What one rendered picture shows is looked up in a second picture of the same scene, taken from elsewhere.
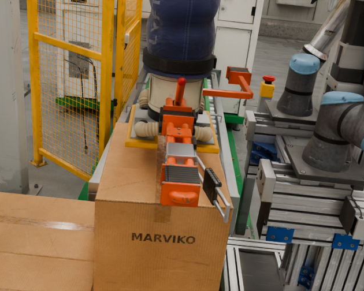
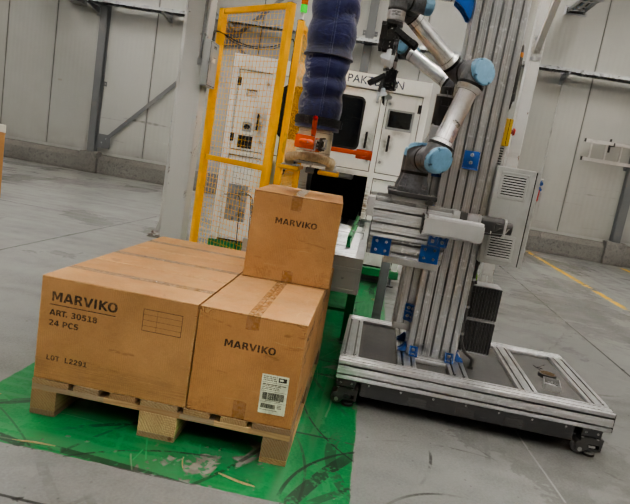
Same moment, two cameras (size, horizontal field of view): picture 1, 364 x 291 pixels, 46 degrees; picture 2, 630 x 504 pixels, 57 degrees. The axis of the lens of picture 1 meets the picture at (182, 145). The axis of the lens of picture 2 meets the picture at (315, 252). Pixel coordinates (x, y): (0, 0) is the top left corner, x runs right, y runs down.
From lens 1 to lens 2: 162 cm
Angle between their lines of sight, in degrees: 16
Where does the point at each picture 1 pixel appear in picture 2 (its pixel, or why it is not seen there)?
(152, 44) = (301, 107)
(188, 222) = (313, 212)
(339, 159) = (417, 184)
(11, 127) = (177, 222)
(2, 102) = (174, 198)
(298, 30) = not seen: hidden behind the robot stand
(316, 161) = (402, 186)
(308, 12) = not seen: hidden behind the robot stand
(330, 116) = (410, 155)
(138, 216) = (281, 204)
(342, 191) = (421, 209)
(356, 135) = (422, 160)
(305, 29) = not seen: hidden behind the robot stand
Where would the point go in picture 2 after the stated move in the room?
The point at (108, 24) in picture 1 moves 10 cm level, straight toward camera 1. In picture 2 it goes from (271, 139) to (271, 139)
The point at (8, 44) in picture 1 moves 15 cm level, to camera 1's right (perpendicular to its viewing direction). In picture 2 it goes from (189, 149) to (210, 152)
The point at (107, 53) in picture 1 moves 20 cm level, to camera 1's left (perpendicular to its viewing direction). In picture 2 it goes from (267, 163) to (239, 158)
